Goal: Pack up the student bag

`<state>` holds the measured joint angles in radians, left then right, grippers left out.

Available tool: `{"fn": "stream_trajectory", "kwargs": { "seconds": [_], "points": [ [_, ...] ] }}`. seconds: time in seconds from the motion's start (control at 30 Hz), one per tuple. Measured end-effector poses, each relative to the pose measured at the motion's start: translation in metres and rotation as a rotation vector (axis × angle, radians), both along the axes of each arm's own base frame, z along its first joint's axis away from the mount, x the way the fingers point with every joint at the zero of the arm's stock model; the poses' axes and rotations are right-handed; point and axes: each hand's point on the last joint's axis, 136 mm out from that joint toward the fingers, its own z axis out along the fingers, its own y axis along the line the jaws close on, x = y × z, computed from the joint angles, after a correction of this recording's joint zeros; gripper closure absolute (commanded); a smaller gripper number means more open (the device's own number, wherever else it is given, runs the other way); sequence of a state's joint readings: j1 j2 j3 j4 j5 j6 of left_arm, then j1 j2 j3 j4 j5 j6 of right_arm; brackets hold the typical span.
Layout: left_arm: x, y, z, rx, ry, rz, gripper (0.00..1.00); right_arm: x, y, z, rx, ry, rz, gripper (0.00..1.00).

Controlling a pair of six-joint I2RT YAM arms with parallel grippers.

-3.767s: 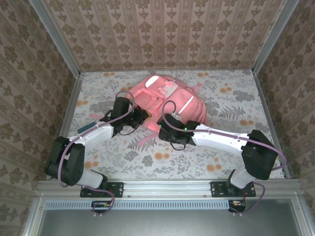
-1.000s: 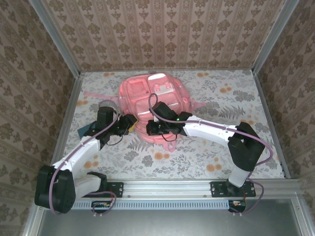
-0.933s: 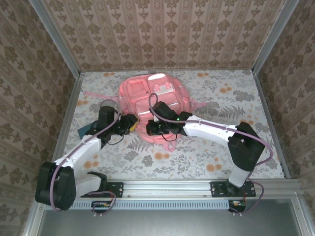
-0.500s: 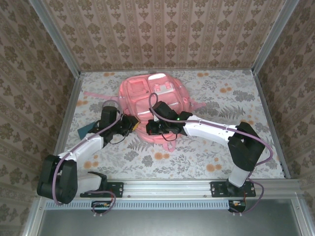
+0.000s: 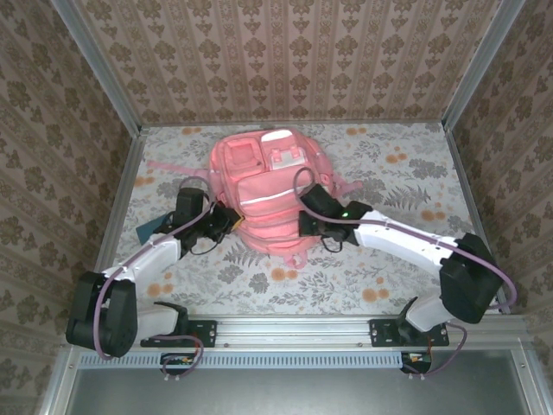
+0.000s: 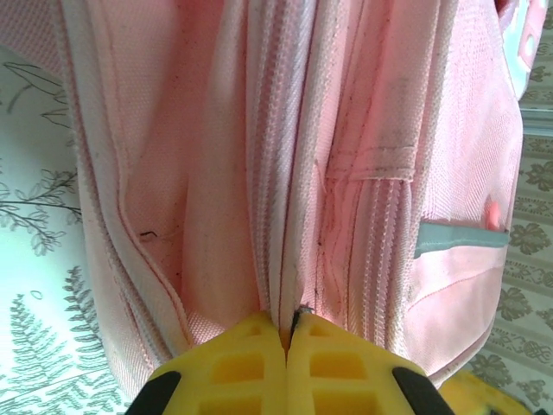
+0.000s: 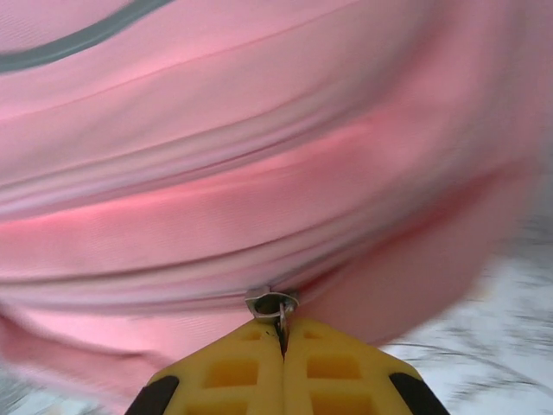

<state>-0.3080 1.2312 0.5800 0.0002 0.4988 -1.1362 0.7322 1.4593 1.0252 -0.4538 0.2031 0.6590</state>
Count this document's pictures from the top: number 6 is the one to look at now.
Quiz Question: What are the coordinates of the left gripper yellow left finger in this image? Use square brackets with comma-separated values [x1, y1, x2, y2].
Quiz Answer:
[129, 310, 289, 415]

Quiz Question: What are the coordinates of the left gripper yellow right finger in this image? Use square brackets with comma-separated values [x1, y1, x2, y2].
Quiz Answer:
[287, 310, 444, 415]

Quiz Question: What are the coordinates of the pink student backpack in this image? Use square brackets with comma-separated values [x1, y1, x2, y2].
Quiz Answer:
[58, 0, 553, 390]

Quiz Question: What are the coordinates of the floral table cloth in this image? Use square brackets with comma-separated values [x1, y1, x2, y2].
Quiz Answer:
[0, 42, 143, 415]

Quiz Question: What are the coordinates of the thin aluminium wall rail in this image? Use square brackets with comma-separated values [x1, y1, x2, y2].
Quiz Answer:
[520, 107, 553, 136]

